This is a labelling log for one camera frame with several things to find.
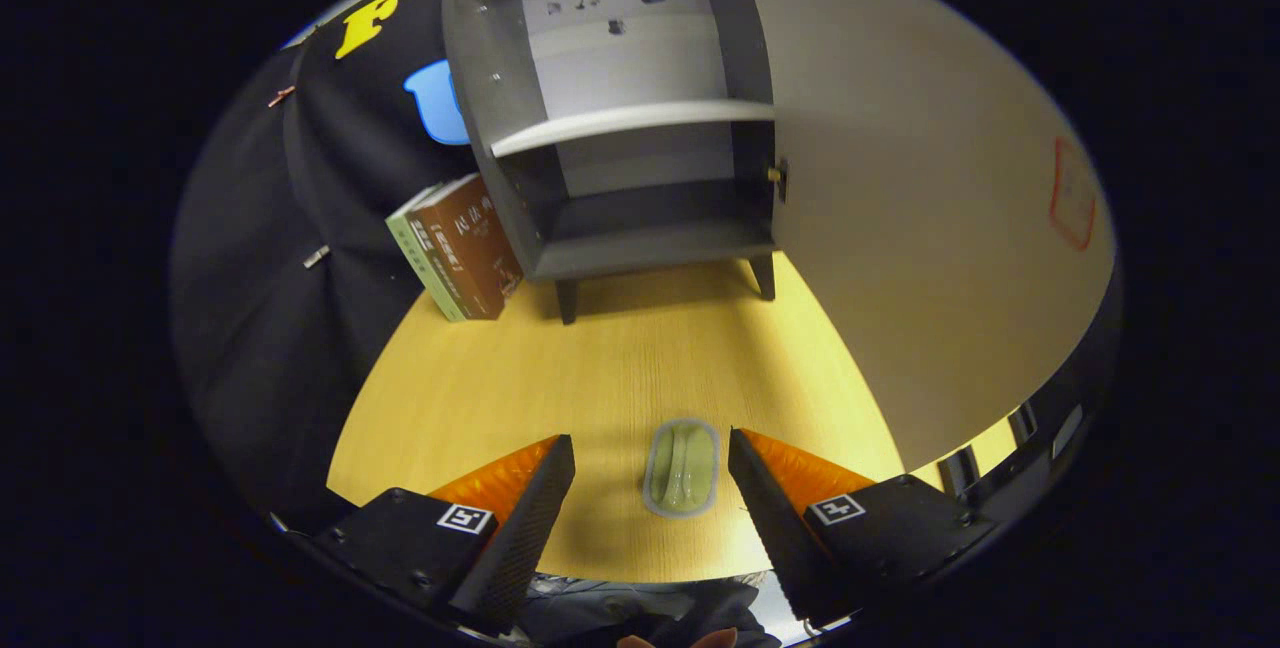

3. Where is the beige cabinet door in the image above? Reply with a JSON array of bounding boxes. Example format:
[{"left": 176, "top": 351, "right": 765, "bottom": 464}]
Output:
[{"left": 720, "top": 0, "right": 1123, "bottom": 539}]

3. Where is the grey cabinet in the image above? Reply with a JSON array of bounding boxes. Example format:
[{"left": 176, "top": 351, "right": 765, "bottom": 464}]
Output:
[{"left": 441, "top": 0, "right": 779, "bottom": 326}]

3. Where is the brown book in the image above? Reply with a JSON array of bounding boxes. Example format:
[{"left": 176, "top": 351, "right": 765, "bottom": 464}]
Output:
[{"left": 408, "top": 173, "right": 524, "bottom": 321}]

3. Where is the black backdrop cloth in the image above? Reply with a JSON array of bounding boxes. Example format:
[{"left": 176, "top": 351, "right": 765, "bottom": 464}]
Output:
[{"left": 170, "top": 0, "right": 501, "bottom": 534}]

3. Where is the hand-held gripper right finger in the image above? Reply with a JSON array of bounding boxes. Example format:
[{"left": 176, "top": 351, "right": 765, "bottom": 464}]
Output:
[{"left": 727, "top": 427, "right": 999, "bottom": 629}]

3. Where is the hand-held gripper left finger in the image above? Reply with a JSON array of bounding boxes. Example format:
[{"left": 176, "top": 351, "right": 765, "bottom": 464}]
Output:
[{"left": 300, "top": 434, "right": 577, "bottom": 637}]

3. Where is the green packet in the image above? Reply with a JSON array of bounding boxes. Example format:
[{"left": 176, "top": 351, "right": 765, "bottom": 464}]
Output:
[{"left": 643, "top": 418, "right": 721, "bottom": 518}]

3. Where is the person's grey clothing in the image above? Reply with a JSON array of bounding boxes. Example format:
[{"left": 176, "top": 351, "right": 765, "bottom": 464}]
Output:
[{"left": 515, "top": 573, "right": 783, "bottom": 648}]

